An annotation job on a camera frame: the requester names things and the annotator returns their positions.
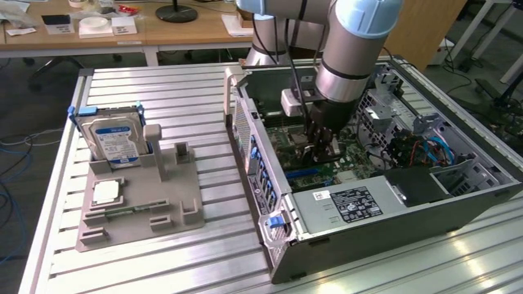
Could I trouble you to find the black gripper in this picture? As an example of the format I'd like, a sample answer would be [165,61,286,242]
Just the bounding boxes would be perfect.
[304,98,357,164]

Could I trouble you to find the CPU socket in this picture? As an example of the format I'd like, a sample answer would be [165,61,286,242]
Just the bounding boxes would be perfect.
[285,125,308,146]

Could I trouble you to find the black RAM slot bank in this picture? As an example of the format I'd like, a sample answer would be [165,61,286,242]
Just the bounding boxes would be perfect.
[264,109,306,127]

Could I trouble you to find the silver metal disk bay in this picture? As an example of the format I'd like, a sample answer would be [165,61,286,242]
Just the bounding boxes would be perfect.
[355,62,443,145]

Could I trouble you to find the green motherboard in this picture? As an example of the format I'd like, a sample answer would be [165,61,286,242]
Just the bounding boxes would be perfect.
[260,107,389,192]

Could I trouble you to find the blue expansion slot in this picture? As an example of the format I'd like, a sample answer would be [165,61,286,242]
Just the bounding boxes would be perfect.
[284,167,320,181]

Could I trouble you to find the blue card retention bar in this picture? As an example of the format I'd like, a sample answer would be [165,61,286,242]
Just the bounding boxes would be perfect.
[248,134,274,214]

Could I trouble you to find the grey power supply unit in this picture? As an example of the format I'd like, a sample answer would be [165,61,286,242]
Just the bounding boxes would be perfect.
[290,176,409,235]

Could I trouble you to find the wooden cabinet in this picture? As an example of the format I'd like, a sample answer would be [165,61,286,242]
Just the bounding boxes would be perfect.
[381,0,469,72]

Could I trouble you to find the white paper stack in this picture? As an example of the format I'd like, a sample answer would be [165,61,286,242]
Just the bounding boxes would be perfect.
[220,13,256,38]

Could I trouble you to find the grey perforated disk bay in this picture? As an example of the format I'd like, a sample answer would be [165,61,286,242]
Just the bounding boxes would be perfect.
[428,153,512,197]

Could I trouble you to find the open grey PC case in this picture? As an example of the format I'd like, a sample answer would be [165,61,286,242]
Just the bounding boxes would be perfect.
[222,55,523,284]

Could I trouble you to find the wooden desk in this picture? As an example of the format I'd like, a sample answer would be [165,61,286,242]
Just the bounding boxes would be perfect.
[0,0,262,59]

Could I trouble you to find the black round lamp base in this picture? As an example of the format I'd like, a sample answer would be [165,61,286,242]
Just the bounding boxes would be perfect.
[154,0,198,24]

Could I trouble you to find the grey parts rack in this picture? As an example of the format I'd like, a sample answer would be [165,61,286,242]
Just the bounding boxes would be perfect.
[74,123,205,254]

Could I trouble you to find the hard disk in blue caddy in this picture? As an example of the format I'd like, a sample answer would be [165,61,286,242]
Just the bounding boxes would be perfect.
[66,103,150,170]

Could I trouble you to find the green RAM stick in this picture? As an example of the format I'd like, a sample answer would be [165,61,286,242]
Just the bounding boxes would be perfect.
[104,205,153,216]

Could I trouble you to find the plain white labelled box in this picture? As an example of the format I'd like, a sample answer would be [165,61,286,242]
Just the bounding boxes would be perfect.
[110,17,140,36]

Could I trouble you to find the silver CPU chip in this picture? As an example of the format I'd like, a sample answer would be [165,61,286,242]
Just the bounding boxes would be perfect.
[90,181,121,204]

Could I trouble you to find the white box with round tape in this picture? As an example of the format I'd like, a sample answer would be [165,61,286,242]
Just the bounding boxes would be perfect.
[77,17,114,39]

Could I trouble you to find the white box with black top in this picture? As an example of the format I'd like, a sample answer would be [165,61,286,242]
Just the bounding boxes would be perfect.
[40,14,76,36]

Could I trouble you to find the clear plastic bag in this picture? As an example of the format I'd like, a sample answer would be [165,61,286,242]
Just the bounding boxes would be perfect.
[0,1,33,27]

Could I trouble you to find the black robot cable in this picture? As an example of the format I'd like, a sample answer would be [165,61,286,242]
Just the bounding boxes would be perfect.
[284,0,328,129]

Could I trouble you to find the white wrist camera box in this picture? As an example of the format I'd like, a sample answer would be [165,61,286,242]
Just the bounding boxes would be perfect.
[280,88,317,118]

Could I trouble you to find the orange wire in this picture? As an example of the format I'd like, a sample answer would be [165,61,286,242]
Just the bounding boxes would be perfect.
[407,137,423,167]

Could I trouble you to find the blue data wire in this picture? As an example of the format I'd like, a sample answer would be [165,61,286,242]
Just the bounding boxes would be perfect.
[424,135,456,168]

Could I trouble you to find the white table frame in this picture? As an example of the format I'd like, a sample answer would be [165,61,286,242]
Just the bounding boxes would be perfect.
[447,0,523,84]

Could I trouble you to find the grey floor cable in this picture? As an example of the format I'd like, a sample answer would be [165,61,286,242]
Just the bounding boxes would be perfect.
[0,127,62,148]

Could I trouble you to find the blue floor cable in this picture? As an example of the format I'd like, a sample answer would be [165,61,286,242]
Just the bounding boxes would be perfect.
[0,146,36,265]

